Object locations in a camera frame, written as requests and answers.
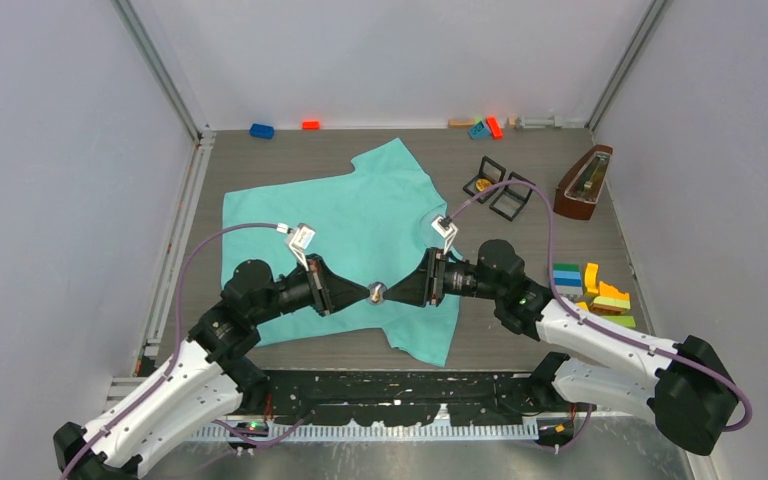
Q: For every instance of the teal toy block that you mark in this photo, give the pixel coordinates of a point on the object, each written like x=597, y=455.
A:
x=479, y=130

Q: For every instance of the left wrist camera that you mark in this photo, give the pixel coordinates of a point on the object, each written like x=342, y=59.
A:
x=297, y=240

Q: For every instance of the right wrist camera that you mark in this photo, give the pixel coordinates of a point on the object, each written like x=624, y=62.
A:
x=447, y=230

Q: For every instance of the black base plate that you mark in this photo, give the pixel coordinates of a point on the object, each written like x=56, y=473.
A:
x=401, y=398

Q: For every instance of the yellow arch toy block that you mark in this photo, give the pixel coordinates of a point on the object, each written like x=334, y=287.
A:
x=591, y=281

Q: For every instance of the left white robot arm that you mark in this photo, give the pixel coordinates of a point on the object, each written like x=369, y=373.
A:
x=207, y=377

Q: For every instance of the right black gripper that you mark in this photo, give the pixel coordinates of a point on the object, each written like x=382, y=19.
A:
x=426, y=284

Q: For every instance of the black case with gold brooch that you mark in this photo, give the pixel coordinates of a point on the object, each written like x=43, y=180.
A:
x=489, y=173

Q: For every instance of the small orange toy brick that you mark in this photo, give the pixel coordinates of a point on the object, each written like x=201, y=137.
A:
x=311, y=125

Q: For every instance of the brown wooden metronome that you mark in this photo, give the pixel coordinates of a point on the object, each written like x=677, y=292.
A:
x=579, y=190

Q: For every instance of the wooden toy block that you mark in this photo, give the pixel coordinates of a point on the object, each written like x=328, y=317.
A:
x=462, y=122

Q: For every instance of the teal t-shirt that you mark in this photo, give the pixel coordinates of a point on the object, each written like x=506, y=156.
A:
x=371, y=225

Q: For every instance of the silver round brooch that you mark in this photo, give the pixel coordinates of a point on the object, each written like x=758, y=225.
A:
x=377, y=291

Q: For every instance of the black brooch display case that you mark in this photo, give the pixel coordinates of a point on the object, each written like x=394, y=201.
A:
x=512, y=198

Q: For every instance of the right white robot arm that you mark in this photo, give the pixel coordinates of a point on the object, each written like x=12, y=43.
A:
x=681, y=387

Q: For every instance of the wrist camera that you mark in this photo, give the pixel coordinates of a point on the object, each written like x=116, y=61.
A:
x=297, y=240
x=447, y=230

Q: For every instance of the stacked green blue grey bricks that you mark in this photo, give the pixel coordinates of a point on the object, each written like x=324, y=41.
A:
x=568, y=279

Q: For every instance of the blue toy brick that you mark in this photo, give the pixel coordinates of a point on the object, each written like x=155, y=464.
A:
x=262, y=131

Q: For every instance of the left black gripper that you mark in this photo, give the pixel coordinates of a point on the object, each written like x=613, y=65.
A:
x=331, y=292

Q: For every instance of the colourful stacked toy blocks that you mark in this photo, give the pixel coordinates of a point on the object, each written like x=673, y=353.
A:
x=613, y=304

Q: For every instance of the orange-red toy brick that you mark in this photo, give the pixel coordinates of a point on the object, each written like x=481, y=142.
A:
x=495, y=129

